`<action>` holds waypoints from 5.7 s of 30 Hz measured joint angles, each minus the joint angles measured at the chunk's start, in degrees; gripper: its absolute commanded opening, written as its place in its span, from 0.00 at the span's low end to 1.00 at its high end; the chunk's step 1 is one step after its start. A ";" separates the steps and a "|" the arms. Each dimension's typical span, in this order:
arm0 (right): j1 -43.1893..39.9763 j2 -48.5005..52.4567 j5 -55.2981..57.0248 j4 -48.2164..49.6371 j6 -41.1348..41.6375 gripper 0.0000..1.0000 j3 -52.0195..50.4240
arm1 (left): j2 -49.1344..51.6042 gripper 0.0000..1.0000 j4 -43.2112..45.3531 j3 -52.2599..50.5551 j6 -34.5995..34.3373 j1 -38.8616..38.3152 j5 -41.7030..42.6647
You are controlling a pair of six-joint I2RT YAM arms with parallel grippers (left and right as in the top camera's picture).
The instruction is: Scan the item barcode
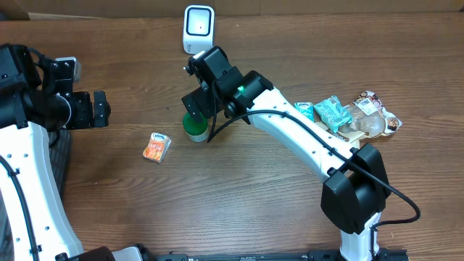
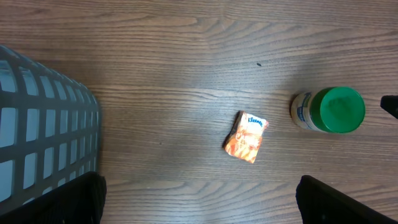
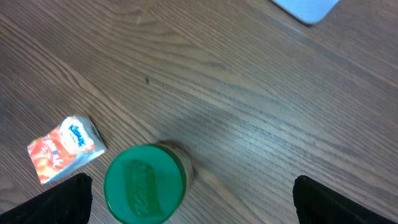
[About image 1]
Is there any green lid jar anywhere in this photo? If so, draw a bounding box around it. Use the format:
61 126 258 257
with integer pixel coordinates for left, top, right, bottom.
183 112 210 143

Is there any white barcode scanner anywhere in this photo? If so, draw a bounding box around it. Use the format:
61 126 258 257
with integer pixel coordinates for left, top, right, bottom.
183 4 215 54

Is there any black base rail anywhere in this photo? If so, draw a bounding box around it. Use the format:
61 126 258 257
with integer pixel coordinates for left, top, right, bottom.
137 249 410 261

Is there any grey mesh basket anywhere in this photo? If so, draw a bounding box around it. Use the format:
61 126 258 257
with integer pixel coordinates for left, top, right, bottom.
49 130 72 199

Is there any orange tissue packet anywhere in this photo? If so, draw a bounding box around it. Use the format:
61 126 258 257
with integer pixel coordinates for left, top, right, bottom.
142 132 172 163

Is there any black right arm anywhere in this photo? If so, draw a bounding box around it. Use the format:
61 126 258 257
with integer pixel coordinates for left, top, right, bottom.
182 46 390 260

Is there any mint green wipes packet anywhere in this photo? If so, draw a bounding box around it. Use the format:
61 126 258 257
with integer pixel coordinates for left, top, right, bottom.
314 95 353 133

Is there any teal candy packet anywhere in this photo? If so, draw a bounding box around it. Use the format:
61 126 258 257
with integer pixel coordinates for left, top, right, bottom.
294 102 315 122

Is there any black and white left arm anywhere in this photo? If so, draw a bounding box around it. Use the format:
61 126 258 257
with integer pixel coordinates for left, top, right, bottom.
1 43 149 260

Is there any brown snack bag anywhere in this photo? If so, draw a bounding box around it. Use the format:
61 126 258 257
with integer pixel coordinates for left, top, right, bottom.
315 91 402 148

